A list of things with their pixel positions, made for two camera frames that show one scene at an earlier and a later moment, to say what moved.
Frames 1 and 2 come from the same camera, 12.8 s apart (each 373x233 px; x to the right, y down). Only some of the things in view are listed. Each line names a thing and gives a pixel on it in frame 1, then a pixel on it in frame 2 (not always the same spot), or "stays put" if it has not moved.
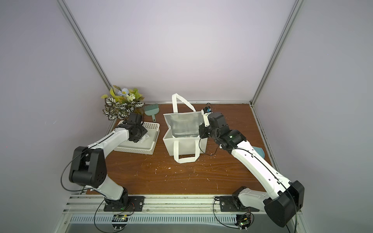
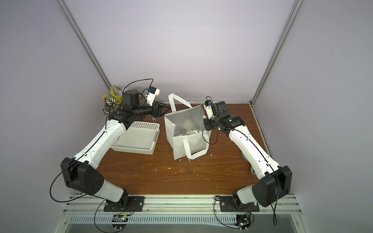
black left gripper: [144, 131] → [154, 112]
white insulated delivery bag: [182, 140] stays put
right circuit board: [243, 221] stays put
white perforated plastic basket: [147, 143] stays put
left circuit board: [119, 218] stays put
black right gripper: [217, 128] → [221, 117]
